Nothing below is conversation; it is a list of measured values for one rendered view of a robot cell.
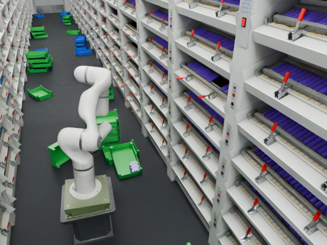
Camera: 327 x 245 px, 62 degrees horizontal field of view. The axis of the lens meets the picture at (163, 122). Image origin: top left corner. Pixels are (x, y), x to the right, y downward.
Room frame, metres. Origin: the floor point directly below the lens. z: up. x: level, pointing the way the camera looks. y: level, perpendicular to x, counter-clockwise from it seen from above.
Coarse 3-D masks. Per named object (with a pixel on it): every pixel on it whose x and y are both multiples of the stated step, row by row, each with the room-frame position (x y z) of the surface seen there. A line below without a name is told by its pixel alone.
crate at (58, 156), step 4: (52, 144) 1.92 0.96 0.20; (56, 144) 1.92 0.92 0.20; (48, 148) 1.88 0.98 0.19; (52, 148) 1.86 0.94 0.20; (56, 148) 1.94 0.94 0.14; (60, 148) 1.98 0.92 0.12; (52, 152) 1.86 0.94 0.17; (56, 152) 1.94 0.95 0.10; (60, 152) 1.97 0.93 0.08; (52, 156) 1.86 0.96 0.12; (56, 156) 1.93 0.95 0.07; (60, 156) 1.96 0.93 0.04; (64, 156) 1.99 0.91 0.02; (52, 160) 1.87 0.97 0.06; (56, 160) 1.92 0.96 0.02; (60, 160) 1.95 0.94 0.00; (64, 160) 1.94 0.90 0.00; (52, 164) 1.88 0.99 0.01; (56, 164) 1.87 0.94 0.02; (60, 164) 1.89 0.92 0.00
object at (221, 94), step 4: (184, 68) 1.63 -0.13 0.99; (188, 68) 1.61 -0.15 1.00; (184, 72) 1.60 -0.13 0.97; (188, 72) 1.59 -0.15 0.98; (192, 72) 1.54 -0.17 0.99; (196, 76) 1.49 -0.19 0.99; (200, 76) 1.47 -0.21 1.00; (200, 80) 1.44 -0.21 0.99; (204, 80) 1.42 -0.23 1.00; (204, 84) 1.40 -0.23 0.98; (208, 84) 1.37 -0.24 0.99; (208, 88) 1.34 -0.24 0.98; (212, 88) 1.32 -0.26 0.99; (216, 88) 1.30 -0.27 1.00; (220, 92) 1.26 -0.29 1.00; (216, 96) 1.26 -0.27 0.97; (220, 96) 1.25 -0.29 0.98; (224, 96) 1.21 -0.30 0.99
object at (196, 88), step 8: (176, 64) 1.68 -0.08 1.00; (184, 64) 1.68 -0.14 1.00; (176, 72) 1.65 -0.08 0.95; (184, 80) 1.53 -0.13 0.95; (192, 80) 1.50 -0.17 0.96; (192, 88) 1.44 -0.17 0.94; (200, 88) 1.39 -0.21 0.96; (208, 104) 1.28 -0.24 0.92; (216, 104) 1.21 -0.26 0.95; (224, 104) 1.19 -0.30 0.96; (224, 112) 1.13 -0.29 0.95
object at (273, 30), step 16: (288, 0) 1.08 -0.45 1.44; (304, 0) 1.05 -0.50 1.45; (320, 0) 0.98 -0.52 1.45; (256, 16) 1.03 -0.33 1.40; (272, 16) 1.03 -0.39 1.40; (288, 16) 1.00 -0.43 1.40; (304, 16) 0.96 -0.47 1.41; (320, 16) 0.92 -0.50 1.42; (256, 32) 1.00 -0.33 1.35; (272, 32) 0.96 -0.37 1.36; (288, 32) 0.92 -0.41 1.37; (304, 32) 0.89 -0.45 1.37; (320, 32) 0.84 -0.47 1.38; (272, 48) 0.94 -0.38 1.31; (288, 48) 0.86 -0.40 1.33; (304, 48) 0.80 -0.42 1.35; (320, 48) 0.77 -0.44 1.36; (320, 64) 0.75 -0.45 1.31
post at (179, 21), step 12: (168, 12) 1.76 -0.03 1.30; (168, 24) 1.76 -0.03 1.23; (180, 24) 1.69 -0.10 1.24; (168, 36) 1.76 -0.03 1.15; (168, 48) 1.76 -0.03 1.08; (168, 60) 1.76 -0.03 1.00; (168, 72) 1.76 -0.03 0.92; (168, 84) 1.75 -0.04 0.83; (180, 84) 1.70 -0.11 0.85; (168, 96) 1.75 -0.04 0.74; (168, 108) 1.75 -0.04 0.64; (168, 120) 1.75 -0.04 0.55; (168, 144) 1.74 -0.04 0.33; (168, 168) 1.74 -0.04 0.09
